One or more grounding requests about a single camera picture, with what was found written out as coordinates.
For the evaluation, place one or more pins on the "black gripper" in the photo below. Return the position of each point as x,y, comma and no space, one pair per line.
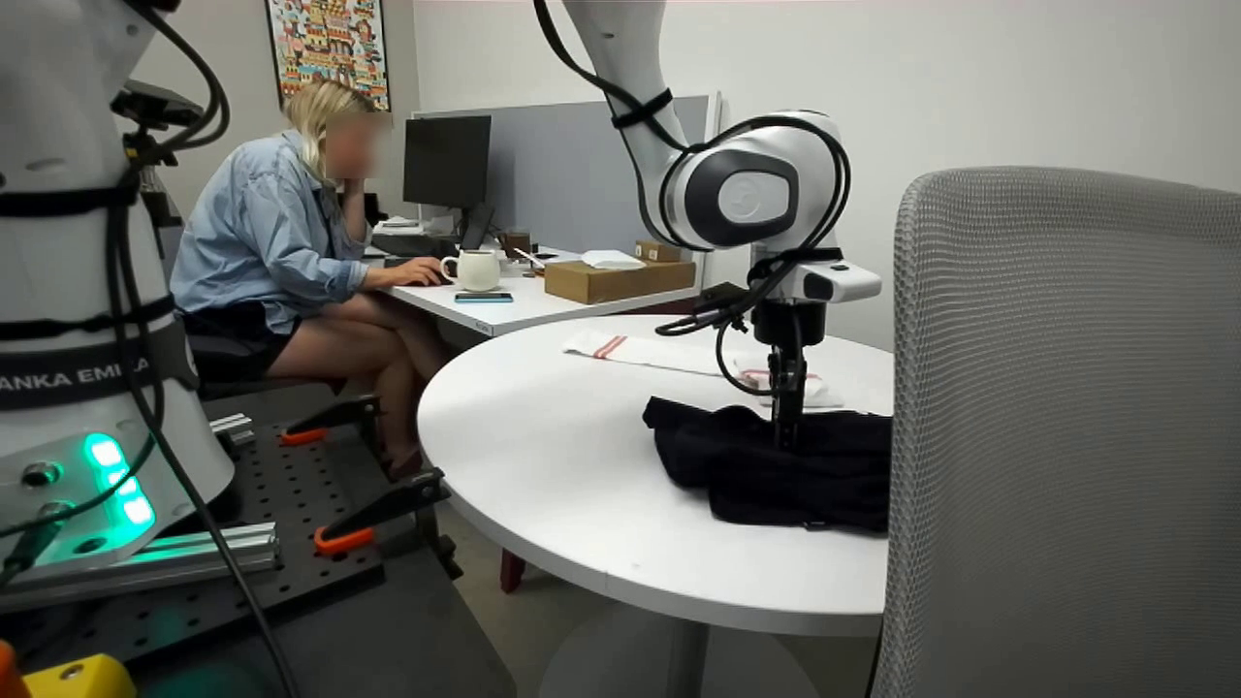
787,326

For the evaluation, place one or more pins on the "black shirt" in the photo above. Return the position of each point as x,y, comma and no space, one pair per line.
778,478

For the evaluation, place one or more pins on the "white cloth with red stripes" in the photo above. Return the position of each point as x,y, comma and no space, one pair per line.
646,353

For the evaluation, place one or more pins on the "person in blue shirt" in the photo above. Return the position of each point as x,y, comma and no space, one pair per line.
258,235

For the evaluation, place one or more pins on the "small labelled cardboard box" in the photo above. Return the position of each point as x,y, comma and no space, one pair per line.
660,253

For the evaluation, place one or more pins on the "large brown cardboard box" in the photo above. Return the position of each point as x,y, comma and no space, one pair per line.
607,282

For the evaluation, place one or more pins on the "white paper envelope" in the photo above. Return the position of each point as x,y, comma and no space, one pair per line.
612,262

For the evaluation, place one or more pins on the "grey desk partition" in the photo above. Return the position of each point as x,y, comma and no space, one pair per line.
567,168

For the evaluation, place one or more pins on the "smartphone in blue case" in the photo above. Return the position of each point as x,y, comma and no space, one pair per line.
483,296

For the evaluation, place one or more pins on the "white teapot mug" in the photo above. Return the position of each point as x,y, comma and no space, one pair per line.
475,270

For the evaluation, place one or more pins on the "black computer monitor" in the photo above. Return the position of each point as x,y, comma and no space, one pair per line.
447,161

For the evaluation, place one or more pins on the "orange black clamp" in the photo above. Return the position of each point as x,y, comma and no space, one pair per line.
381,504
316,429

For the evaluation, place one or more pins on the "yellow plastic object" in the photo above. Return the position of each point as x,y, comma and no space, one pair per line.
84,680

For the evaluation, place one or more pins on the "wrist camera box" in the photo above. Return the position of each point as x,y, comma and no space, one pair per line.
839,282

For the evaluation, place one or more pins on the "grey office chair black frame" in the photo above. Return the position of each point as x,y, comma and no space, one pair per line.
1060,429

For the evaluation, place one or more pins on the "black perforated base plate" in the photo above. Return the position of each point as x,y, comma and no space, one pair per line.
284,518

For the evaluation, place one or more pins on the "colourful wall poster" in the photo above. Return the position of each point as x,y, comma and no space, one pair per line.
329,45

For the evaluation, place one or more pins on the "aluminium rail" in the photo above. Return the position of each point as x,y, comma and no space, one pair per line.
195,548

